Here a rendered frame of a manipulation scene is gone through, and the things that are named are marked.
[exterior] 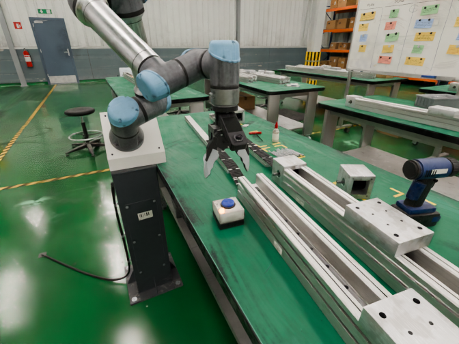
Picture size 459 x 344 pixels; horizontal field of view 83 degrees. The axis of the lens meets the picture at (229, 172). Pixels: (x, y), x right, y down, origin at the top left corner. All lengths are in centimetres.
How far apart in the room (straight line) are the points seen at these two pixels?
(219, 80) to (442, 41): 324
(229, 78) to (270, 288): 51
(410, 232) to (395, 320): 26
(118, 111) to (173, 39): 1103
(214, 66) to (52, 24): 1108
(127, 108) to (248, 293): 80
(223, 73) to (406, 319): 59
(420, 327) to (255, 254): 38
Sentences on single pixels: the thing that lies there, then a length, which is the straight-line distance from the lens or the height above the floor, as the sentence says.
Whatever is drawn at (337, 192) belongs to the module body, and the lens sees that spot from 90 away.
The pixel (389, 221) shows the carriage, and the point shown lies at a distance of 75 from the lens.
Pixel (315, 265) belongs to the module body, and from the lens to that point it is 62.
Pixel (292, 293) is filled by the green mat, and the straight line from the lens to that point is 67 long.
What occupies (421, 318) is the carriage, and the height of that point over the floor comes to 90.
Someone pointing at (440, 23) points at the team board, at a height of 149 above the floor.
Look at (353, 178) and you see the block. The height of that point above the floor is 86.
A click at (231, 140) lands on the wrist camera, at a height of 108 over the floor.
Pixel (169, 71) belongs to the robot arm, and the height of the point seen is 123.
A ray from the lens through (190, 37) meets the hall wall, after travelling 1231.
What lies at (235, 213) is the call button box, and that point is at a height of 83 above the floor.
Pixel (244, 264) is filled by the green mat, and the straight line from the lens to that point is 71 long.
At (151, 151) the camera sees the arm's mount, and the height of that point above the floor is 84.
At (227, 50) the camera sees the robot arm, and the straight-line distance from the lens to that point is 66.
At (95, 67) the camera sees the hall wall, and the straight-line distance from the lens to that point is 1166.
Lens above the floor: 129
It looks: 26 degrees down
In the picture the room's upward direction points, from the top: straight up
